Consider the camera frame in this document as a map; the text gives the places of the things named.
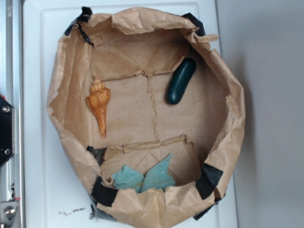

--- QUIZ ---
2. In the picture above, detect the dark green plastic pickle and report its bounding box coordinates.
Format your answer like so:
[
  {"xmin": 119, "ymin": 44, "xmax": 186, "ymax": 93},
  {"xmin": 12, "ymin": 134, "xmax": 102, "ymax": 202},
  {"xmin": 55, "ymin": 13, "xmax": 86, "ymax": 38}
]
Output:
[{"xmin": 166, "ymin": 58, "xmax": 196, "ymax": 105}]

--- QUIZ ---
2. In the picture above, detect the brown paper bag bin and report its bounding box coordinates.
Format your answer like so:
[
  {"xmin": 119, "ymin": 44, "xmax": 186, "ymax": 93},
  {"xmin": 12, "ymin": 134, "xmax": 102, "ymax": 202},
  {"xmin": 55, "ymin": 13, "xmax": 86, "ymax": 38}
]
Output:
[{"xmin": 47, "ymin": 7, "xmax": 246, "ymax": 228}]

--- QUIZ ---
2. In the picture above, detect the orange conch seashell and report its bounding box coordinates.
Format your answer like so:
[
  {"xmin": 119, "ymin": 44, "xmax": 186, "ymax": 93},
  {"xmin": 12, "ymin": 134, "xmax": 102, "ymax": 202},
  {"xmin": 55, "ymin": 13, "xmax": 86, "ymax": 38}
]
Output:
[{"xmin": 86, "ymin": 77, "xmax": 111, "ymax": 138}]

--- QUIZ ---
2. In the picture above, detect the light blue cloth rag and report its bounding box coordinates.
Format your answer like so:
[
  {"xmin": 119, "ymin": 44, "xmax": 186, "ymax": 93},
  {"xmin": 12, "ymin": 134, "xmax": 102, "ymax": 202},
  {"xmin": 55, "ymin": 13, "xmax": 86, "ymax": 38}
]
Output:
[{"xmin": 112, "ymin": 154, "xmax": 176, "ymax": 193}]

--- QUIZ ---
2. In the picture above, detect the black mounting plate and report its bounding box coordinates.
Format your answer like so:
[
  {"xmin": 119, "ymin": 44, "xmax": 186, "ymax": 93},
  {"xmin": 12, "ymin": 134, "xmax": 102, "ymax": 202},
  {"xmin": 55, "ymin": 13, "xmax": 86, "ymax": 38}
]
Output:
[{"xmin": 0, "ymin": 95, "xmax": 13, "ymax": 168}]

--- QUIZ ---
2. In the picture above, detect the aluminium frame rail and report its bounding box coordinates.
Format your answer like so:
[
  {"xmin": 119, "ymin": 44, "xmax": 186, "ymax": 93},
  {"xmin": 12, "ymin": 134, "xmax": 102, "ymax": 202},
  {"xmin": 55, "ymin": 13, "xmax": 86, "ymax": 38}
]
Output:
[{"xmin": 0, "ymin": 0, "xmax": 26, "ymax": 228}]

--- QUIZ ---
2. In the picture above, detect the metal corner bracket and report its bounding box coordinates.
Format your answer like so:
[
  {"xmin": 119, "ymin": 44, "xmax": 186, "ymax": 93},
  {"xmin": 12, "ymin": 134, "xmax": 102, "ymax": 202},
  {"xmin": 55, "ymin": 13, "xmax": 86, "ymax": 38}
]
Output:
[{"xmin": 0, "ymin": 201, "xmax": 21, "ymax": 228}]

